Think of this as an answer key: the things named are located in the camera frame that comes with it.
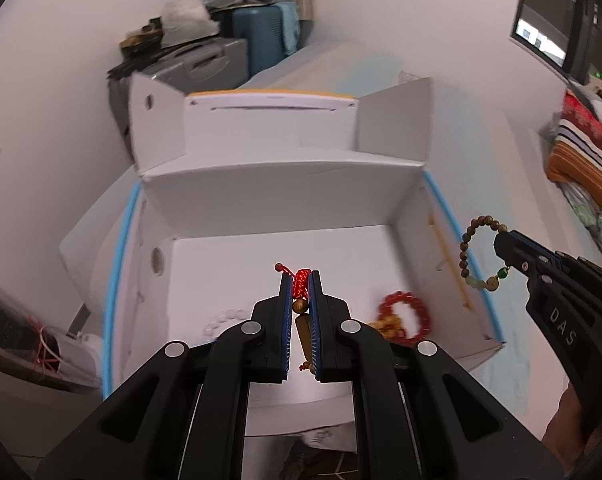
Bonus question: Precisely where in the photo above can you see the striped folded blankets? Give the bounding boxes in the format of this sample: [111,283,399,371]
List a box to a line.
[546,90,602,193]

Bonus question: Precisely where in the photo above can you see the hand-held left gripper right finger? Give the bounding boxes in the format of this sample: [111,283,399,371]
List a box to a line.
[308,270,574,480]

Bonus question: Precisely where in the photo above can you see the red cord bracelet gold tube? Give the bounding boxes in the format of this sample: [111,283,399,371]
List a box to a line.
[275,261,316,372]

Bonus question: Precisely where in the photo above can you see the red bead bracelet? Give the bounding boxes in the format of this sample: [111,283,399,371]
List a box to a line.
[378,290,432,343]

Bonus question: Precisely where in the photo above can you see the person's right hand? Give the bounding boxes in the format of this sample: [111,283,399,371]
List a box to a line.
[542,380,599,463]

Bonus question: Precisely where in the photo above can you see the teal suitcase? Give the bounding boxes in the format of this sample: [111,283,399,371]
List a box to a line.
[231,2,299,78]

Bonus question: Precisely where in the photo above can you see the dark window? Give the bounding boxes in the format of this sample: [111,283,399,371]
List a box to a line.
[511,0,602,86]

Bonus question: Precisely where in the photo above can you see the floral bedding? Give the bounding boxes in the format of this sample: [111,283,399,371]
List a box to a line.
[556,180,602,276]

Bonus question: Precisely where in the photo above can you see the white bead bracelet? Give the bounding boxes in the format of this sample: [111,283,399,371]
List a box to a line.
[203,307,246,338]

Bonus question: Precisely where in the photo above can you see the white plastic bag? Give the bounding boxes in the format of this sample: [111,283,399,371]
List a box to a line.
[161,0,216,46]

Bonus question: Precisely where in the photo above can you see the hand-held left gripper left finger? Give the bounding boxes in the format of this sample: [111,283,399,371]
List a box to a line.
[36,270,294,480]

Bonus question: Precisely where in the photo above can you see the brown wooden bead bracelet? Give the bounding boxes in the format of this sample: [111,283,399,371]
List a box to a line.
[459,215,512,293]

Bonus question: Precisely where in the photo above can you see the grey suitcase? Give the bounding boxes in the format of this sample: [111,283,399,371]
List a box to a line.
[108,37,252,111]

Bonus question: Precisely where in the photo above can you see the white cardboard box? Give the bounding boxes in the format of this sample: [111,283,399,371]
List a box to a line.
[58,72,506,438]

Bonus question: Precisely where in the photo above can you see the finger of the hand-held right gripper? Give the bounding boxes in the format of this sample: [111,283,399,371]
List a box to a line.
[493,230,556,286]
[513,230,565,265]

